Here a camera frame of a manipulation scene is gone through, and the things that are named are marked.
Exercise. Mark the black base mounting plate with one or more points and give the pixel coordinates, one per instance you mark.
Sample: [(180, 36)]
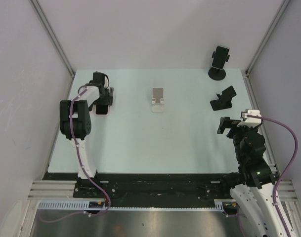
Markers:
[(147, 188)]

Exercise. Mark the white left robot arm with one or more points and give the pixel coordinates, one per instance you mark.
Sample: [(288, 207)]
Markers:
[(75, 122)]

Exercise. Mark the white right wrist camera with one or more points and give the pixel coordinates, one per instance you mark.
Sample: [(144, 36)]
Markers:
[(250, 118)]

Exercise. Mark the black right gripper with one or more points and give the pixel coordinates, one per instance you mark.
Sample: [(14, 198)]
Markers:
[(226, 122)]

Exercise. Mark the black folding phone stand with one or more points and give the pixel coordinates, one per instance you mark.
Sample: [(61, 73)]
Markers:
[(224, 100)]

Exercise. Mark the pink cased smartphone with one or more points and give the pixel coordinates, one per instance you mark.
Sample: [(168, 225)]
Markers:
[(91, 108), (101, 110)]

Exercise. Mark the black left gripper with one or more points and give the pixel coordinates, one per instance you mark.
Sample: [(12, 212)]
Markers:
[(106, 100)]

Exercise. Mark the white slotted cable duct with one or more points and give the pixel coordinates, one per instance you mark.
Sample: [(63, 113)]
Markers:
[(94, 205)]

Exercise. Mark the silver folding phone stand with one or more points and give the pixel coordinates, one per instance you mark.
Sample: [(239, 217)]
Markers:
[(158, 100)]

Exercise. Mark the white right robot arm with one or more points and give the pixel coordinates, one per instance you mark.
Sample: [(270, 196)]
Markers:
[(254, 186)]

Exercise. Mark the black round base phone stand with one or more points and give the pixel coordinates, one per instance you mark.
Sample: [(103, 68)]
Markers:
[(216, 74)]

